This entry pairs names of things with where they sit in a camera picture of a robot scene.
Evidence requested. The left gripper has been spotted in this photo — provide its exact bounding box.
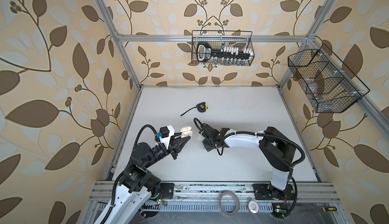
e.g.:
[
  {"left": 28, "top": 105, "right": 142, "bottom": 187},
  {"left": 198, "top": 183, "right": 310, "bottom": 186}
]
[{"left": 143, "top": 131, "right": 189, "bottom": 171}]

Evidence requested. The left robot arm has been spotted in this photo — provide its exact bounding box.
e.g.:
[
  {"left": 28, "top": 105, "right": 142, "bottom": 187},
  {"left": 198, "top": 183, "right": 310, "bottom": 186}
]
[{"left": 94, "top": 124, "right": 193, "bottom": 224}]

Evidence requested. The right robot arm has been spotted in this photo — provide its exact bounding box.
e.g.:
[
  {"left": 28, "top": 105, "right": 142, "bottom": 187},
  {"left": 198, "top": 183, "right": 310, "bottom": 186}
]
[{"left": 196, "top": 123, "right": 306, "bottom": 200}]

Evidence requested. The white round earbud case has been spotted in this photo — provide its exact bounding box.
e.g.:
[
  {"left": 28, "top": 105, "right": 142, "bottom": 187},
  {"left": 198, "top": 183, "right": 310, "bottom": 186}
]
[{"left": 197, "top": 134, "right": 204, "bottom": 142}]

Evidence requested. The black yellow tape measure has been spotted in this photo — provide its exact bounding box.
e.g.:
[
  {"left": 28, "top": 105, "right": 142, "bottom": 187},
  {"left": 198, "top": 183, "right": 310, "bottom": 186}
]
[{"left": 180, "top": 102, "right": 208, "bottom": 117}]

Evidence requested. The grey tape roll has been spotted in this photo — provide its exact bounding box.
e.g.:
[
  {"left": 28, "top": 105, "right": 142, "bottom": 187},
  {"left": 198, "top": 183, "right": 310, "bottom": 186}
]
[{"left": 218, "top": 191, "right": 241, "bottom": 216}]

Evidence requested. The small white tape roll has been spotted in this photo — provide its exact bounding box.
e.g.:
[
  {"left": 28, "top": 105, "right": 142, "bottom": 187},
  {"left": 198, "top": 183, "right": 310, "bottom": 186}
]
[{"left": 247, "top": 200, "right": 259, "bottom": 214}]

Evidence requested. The black socket set holder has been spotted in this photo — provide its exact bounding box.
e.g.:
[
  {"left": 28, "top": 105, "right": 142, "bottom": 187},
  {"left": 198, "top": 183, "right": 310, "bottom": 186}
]
[{"left": 194, "top": 42, "right": 254, "bottom": 63}]

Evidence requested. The black yellow screwdriver right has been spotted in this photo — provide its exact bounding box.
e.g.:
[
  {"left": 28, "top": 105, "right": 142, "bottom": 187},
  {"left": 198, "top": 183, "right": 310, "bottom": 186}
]
[{"left": 322, "top": 206, "right": 337, "bottom": 212}]

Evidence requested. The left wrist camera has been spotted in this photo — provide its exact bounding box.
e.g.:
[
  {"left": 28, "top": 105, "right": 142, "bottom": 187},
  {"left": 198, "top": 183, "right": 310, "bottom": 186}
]
[{"left": 156, "top": 125, "right": 175, "bottom": 149}]

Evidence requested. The rear wire basket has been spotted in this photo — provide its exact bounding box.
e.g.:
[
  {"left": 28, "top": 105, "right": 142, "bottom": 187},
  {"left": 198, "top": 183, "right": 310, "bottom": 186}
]
[{"left": 191, "top": 30, "right": 255, "bottom": 67}]

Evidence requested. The wire basket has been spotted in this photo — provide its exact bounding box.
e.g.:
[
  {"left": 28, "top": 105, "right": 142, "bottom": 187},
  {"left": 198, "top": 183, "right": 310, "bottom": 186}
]
[
  {"left": 288, "top": 44, "right": 370, "bottom": 113},
  {"left": 191, "top": 30, "right": 255, "bottom": 67}
]

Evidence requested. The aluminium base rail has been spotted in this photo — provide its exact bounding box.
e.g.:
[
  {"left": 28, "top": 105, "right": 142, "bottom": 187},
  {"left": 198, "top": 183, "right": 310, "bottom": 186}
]
[{"left": 88, "top": 180, "right": 342, "bottom": 203}]

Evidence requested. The right side wire basket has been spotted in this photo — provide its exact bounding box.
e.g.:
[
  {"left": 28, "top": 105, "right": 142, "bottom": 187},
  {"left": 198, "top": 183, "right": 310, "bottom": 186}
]
[{"left": 288, "top": 44, "right": 370, "bottom": 113}]

